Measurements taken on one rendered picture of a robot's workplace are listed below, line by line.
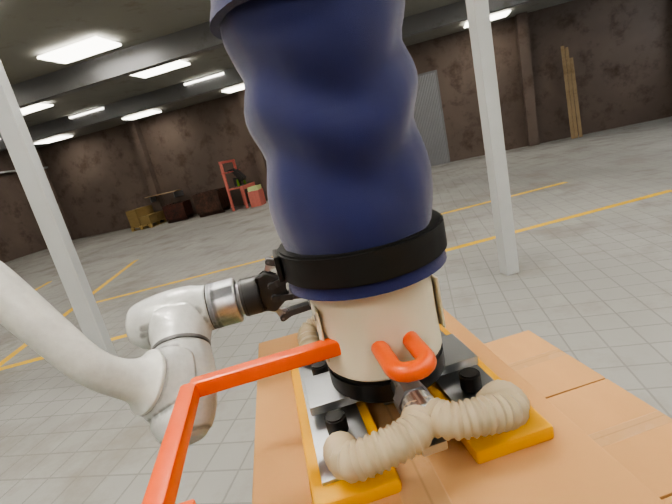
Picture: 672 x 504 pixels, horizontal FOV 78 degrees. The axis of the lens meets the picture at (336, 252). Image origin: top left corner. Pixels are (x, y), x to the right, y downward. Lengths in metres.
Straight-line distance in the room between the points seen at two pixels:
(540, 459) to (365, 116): 0.42
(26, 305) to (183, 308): 0.24
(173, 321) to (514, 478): 0.57
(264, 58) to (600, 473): 0.55
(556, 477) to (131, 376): 0.57
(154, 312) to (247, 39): 0.51
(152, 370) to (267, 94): 0.45
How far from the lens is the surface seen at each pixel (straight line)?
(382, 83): 0.47
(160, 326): 0.80
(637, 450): 1.39
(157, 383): 0.71
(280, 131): 0.47
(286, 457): 0.62
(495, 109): 3.77
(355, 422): 0.60
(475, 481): 0.54
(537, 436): 0.57
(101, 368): 0.70
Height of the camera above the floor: 1.45
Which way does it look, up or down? 14 degrees down
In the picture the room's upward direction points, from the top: 13 degrees counter-clockwise
